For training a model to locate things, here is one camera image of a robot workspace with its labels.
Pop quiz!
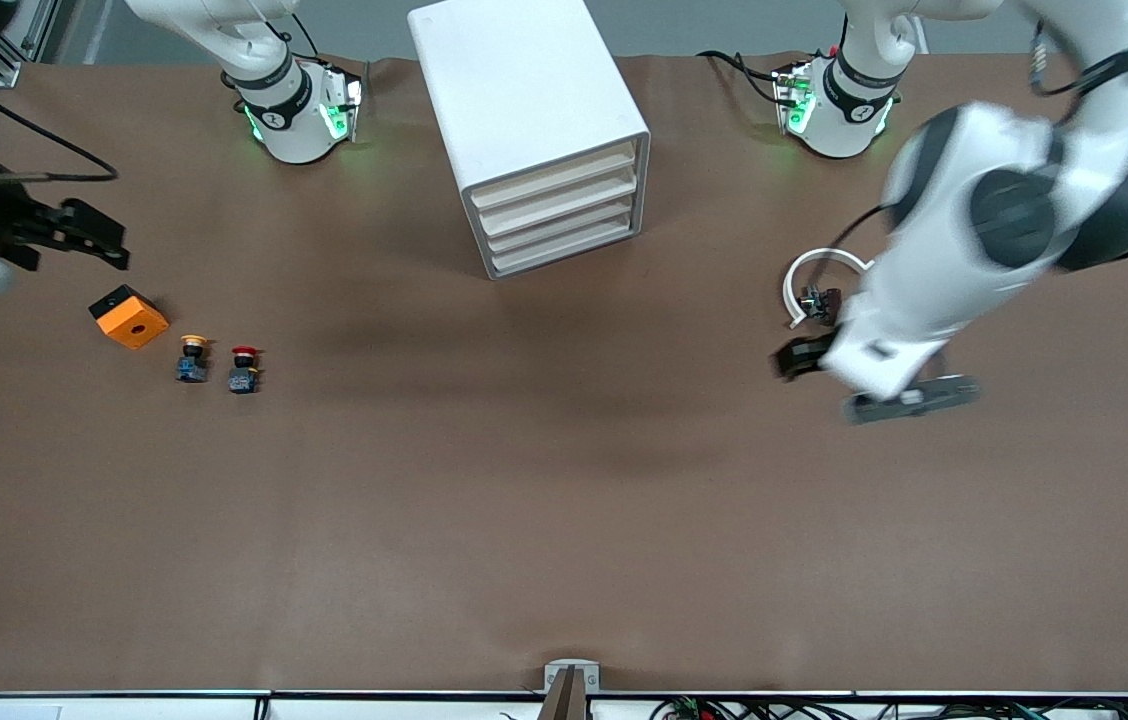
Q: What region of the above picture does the yellow push button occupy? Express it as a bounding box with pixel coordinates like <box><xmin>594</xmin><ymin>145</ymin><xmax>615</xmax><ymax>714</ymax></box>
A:
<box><xmin>176</xmin><ymin>335</ymin><xmax>213</xmax><ymax>384</ymax></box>

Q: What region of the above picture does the red push button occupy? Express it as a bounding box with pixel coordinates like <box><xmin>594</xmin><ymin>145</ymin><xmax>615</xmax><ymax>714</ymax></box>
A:
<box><xmin>229</xmin><ymin>345</ymin><xmax>263</xmax><ymax>395</ymax></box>

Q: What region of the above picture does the small brown terminal block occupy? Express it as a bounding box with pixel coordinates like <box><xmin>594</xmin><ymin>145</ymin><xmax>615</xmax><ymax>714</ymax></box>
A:
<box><xmin>799</xmin><ymin>285</ymin><xmax>843</xmax><ymax>327</ymax></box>

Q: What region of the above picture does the orange box with hole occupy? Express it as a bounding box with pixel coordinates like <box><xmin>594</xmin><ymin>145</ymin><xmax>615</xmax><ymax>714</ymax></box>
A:
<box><xmin>89</xmin><ymin>284</ymin><xmax>170</xmax><ymax>351</ymax></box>

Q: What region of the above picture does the brown table mat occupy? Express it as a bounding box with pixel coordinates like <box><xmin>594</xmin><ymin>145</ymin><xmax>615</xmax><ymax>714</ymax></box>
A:
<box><xmin>0</xmin><ymin>50</ymin><xmax>1128</xmax><ymax>696</ymax></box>

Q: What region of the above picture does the white curved plastic bracket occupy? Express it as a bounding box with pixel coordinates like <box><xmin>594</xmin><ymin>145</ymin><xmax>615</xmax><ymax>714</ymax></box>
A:
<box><xmin>782</xmin><ymin>247</ymin><xmax>875</xmax><ymax>331</ymax></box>

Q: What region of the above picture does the black base power cable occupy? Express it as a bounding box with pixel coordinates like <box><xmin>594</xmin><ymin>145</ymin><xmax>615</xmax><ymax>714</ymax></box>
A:
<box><xmin>696</xmin><ymin>48</ymin><xmax>787</xmax><ymax>109</ymax></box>

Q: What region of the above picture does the black cable bundle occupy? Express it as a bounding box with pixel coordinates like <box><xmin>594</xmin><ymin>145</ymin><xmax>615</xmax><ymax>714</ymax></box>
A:
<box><xmin>649</xmin><ymin>697</ymin><xmax>1128</xmax><ymax>720</ymax></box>

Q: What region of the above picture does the grey metal mounting bracket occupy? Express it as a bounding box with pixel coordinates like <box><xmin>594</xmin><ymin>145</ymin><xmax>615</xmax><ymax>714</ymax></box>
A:
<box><xmin>544</xmin><ymin>660</ymin><xmax>601</xmax><ymax>696</ymax></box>

